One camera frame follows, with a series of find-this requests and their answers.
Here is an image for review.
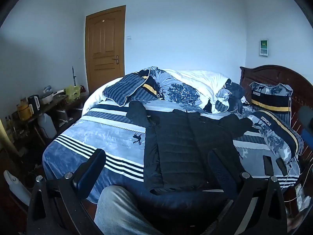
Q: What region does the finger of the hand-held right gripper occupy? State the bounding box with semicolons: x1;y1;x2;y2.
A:
297;105;313;150

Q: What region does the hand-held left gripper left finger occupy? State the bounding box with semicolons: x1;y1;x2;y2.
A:
27;148;106;235

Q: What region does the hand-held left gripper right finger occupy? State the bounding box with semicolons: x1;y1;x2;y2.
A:
207;148;289;235

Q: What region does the black puffer jacket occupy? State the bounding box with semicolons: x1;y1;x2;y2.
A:
126;100;253;196

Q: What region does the flat floral pillow yellow stripe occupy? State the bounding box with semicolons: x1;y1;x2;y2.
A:
249;110;305;169

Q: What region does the bed with striped blue sheet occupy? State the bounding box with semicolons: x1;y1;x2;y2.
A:
41;66;305;211

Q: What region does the upright floral pillow yellow stripe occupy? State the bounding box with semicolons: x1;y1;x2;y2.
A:
248;81;294;125

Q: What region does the black smartphone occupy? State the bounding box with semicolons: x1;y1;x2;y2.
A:
263;155;274;177
275;157;289;177

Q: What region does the person's leg in jeans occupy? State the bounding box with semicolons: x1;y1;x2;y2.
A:
94;185;162;235

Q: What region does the dark wooden headboard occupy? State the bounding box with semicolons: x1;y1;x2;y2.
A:
240;65;313;162

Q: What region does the clear plastic water jug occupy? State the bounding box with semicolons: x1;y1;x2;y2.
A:
38;113;57;139

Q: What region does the wooden side table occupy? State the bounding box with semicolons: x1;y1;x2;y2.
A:
5;92;87;152

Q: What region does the white floor appliance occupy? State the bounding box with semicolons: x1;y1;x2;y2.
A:
4;170;32;206

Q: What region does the yellow plastic bag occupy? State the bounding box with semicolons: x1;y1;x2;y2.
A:
66;85;82;101

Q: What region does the white cooking pot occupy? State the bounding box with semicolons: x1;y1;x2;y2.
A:
39;88;66;104

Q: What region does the black electric kettle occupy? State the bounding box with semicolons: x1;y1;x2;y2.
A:
28;94;41;114

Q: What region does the striped blue pillow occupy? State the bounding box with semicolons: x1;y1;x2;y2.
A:
103;73;159;107

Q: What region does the yellow pot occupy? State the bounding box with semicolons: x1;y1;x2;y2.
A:
17;101;34;121

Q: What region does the floral white duvet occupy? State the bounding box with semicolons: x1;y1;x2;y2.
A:
137;66;247;114

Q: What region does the wooden door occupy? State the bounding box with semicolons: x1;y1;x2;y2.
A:
85;5;126;96

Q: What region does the white wall panel green screen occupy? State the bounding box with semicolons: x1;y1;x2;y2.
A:
259;38;269;57

